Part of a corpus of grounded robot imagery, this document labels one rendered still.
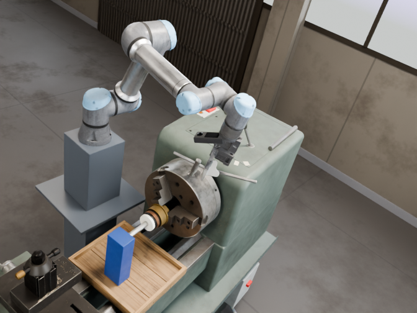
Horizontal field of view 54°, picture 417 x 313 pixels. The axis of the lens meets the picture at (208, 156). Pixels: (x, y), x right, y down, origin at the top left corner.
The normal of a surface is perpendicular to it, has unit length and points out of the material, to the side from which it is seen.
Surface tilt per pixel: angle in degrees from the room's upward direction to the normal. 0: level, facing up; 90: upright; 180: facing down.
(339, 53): 90
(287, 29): 90
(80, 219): 0
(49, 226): 0
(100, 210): 0
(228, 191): 90
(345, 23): 90
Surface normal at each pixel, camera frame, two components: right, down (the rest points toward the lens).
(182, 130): 0.20, -0.79
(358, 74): -0.66, 0.33
